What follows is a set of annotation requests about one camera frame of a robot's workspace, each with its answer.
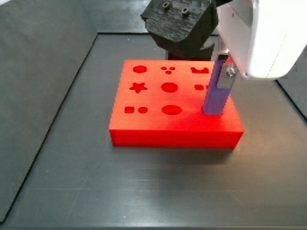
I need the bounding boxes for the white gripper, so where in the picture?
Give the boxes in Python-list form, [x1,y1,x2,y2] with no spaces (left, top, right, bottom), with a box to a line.
[218,0,307,89]

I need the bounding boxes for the purple rectangular peg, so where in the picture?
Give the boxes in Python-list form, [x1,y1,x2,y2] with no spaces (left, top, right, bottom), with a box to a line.
[203,60,231,115]

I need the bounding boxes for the red shape sorter block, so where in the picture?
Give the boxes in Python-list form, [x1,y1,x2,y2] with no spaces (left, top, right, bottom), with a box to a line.
[110,59,244,148]

